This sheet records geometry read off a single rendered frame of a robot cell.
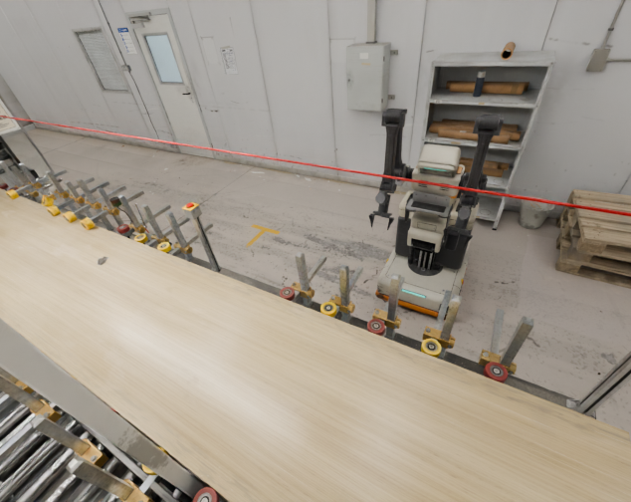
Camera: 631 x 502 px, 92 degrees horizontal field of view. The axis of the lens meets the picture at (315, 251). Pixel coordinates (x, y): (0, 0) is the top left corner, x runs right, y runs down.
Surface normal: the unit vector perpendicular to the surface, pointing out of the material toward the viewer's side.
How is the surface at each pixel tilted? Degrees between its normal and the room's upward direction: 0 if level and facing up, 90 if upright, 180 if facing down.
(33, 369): 90
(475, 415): 0
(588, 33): 90
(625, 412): 0
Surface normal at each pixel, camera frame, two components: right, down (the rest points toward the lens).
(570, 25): -0.48, 0.60
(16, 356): 0.87, 0.26
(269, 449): -0.09, -0.76
